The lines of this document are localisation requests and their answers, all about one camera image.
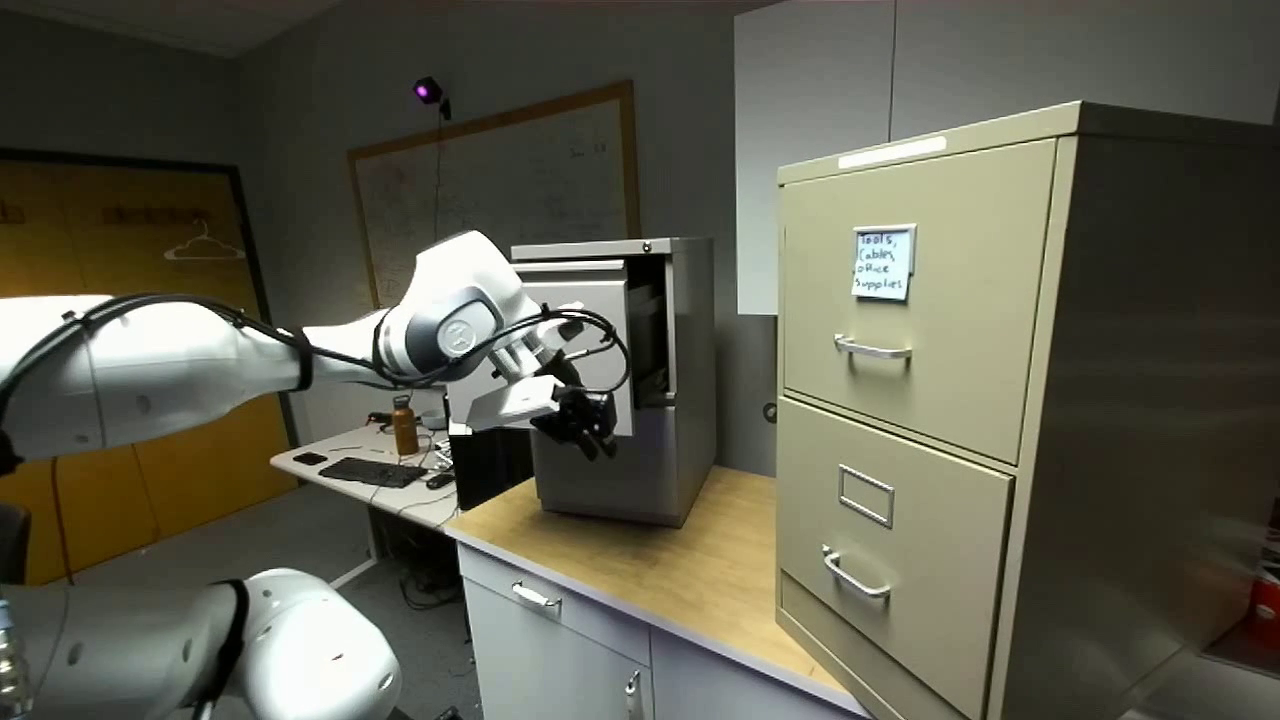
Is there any beige filing cabinet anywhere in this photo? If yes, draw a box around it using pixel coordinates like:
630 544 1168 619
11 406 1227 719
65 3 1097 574
774 100 1280 720

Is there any white counter drawer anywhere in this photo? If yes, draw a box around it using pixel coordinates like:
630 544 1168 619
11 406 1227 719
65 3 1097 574
457 544 654 668

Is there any camera on mount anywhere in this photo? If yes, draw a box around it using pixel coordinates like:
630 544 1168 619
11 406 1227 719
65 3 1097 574
413 75 454 123

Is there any black keyboard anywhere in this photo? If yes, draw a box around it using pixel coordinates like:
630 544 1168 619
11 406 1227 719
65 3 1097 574
318 456 430 490

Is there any red object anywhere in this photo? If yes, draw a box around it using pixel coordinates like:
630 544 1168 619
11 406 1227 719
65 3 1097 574
1248 568 1280 653

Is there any beige drawer with label frame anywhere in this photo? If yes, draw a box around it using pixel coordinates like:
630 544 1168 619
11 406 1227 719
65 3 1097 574
776 397 1017 720

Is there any beige drawer with note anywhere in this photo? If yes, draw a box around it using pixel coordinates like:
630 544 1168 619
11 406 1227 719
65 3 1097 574
779 138 1059 467

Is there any yellow door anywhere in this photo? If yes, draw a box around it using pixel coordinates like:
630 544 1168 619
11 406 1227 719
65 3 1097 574
0 149 302 587

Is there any silver drawer handle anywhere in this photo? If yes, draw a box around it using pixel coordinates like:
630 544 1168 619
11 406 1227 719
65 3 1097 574
833 334 914 362
821 544 893 602

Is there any grey cabinet drawer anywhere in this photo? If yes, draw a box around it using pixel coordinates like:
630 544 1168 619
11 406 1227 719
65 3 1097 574
514 257 677 441
532 404 685 525

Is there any white counter door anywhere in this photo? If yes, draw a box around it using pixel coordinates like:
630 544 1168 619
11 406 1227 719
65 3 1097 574
463 580 653 720

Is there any wood-framed whiteboard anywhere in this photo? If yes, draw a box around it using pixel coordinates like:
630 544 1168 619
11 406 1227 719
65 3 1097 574
346 80 642 310

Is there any black computer tower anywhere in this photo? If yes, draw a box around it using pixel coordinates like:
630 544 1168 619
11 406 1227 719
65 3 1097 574
447 422 537 513

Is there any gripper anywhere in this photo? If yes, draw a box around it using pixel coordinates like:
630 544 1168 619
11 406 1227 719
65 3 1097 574
546 386 622 464

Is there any white desk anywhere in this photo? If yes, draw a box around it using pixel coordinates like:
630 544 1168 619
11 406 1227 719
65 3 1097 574
269 418 463 533

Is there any small grey filing cabinet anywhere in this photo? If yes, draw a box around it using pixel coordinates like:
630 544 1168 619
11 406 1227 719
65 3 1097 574
509 236 718 529

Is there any brown bottle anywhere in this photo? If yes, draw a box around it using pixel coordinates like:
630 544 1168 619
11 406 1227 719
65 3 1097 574
391 395 421 458

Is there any handwritten paper note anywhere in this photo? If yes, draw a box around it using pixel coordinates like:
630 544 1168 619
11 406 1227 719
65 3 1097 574
851 224 918 302

